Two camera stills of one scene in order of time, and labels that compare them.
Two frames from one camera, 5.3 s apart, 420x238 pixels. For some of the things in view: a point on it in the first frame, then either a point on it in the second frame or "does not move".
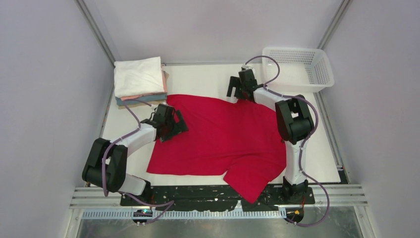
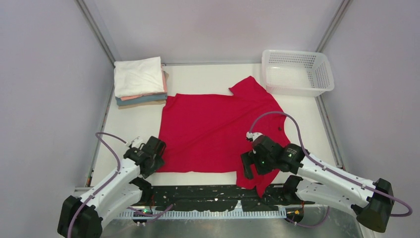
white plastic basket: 300,69 does not move
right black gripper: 237,87 -> 248,160
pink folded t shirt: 164,84 does not move
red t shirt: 243,140 does not move
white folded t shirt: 138,77 does not move
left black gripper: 175,124 -> 152,164
